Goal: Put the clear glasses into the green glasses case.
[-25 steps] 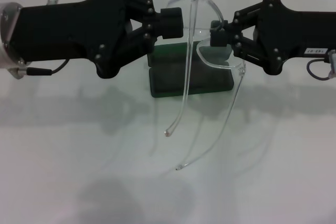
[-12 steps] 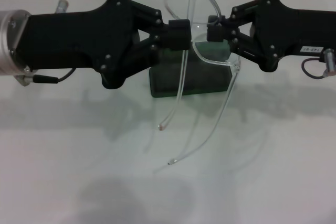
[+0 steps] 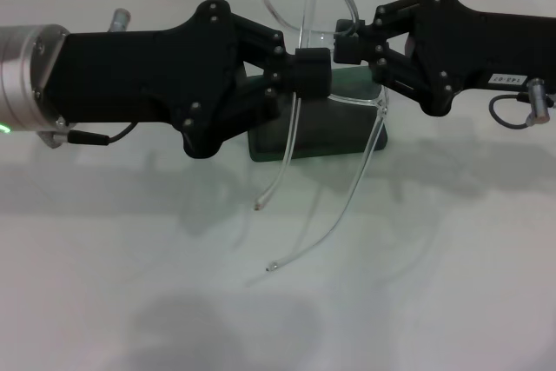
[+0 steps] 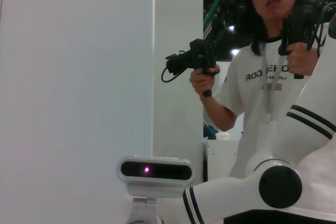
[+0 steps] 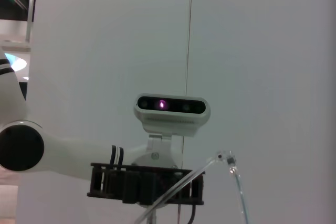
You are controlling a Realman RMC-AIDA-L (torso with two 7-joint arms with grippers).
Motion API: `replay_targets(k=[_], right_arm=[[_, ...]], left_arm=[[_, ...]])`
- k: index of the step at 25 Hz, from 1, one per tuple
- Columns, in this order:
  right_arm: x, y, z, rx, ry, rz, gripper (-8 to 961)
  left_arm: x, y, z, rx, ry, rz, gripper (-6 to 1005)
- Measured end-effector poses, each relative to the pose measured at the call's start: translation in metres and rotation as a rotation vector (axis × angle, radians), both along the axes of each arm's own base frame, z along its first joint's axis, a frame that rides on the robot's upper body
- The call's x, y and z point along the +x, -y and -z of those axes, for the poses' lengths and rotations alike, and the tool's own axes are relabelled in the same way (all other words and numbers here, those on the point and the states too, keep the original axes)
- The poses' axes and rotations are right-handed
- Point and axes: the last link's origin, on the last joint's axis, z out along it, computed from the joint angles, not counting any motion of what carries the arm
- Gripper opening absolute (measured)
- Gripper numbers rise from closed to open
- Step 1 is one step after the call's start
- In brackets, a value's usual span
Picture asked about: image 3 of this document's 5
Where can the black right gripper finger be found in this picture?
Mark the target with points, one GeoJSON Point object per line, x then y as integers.
{"type": "Point", "coordinates": [313, 60]}
{"type": "Point", "coordinates": [313, 84]}
{"type": "Point", "coordinates": [347, 51]}

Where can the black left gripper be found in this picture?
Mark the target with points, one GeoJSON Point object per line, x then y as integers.
{"type": "Point", "coordinates": [130, 71]}

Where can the green glasses case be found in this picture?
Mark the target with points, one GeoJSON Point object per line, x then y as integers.
{"type": "Point", "coordinates": [330, 132]}

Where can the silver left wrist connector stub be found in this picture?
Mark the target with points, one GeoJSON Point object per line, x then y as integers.
{"type": "Point", "coordinates": [119, 19]}

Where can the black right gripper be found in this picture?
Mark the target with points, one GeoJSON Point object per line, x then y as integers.
{"type": "Point", "coordinates": [486, 49]}

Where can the clear plastic glasses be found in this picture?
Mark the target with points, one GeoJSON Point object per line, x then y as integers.
{"type": "Point", "coordinates": [307, 10]}

